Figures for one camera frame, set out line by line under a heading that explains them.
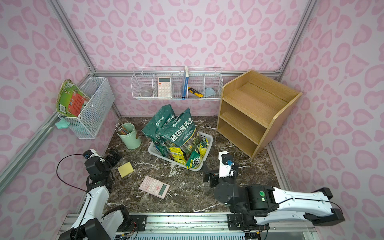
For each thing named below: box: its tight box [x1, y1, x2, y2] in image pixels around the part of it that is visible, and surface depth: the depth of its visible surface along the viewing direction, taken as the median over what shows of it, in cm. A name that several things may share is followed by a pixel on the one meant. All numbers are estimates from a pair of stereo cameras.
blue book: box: [181, 66, 190, 98], surface depth 87 cm
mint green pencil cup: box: [116, 123, 142, 150], surface depth 97 cm
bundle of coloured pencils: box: [115, 123, 130, 135], surface depth 93 cm
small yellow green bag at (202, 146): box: [197, 138, 209, 158], surface depth 89 cm
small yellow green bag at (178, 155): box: [169, 147, 187, 166], surface depth 85 cm
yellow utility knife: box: [187, 87, 204, 98], surface depth 99 cm
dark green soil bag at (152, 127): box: [141, 104, 176, 157], surface depth 84 cm
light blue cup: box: [205, 87, 216, 97], surface depth 102 cm
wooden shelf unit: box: [216, 70, 303, 159], surface depth 88 cm
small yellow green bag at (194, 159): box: [186, 149, 201, 170], surface depth 82 cm
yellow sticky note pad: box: [117, 161, 134, 178], surface depth 95 cm
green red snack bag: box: [56, 79, 91, 117], surface depth 73 cm
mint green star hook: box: [55, 118, 71, 129], surface depth 64 cm
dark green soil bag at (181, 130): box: [156, 108, 200, 158], surface depth 84 cm
